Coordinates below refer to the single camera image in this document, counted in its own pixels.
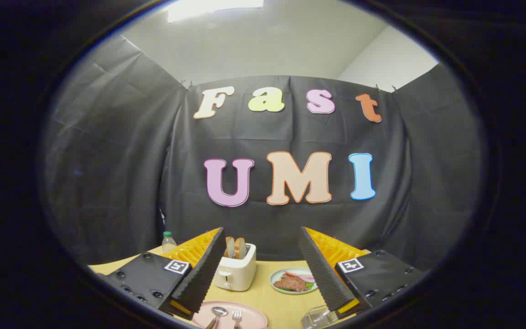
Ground pink round plate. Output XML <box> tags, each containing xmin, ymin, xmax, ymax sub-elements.
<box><xmin>192</xmin><ymin>301</ymin><xmax>268</xmax><ymax>329</ymax></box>

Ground clear plastic water bottle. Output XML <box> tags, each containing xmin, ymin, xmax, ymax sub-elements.
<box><xmin>162</xmin><ymin>231</ymin><xmax>178</xmax><ymax>253</ymax></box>

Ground brown meat slices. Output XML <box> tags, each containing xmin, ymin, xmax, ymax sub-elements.
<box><xmin>273</xmin><ymin>273</ymin><xmax>308</xmax><ymax>292</ymax></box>

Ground pale green plate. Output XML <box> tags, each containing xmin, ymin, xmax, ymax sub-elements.
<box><xmin>270</xmin><ymin>268</ymin><xmax>318</xmax><ymax>294</ymax></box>

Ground perforated square metal tray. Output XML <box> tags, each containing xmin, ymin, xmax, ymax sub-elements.
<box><xmin>301</xmin><ymin>305</ymin><xmax>339</xmax><ymax>329</ymax></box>

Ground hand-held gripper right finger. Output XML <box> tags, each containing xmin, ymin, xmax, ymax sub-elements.
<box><xmin>299</xmin><ymin>226</ymin><xmax>426</xmax><ymax>318</ymax></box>

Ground cream white toaster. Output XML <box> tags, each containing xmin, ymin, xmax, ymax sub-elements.
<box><xmin>213</xmin><ymin>243</ymin><xmax>257</xmax><ymax>292</ymax></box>

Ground wooden handled metal spoon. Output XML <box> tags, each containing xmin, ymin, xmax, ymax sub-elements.
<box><xmin>205</xmin><ymin>307</ymin><xmax>229</xmax><ymax>329</ymax></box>

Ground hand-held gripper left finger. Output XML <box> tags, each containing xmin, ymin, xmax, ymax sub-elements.
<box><xmin>105</xmin><ymin>227</ymin><xmax>227</xmax><ymax>320</ymax></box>

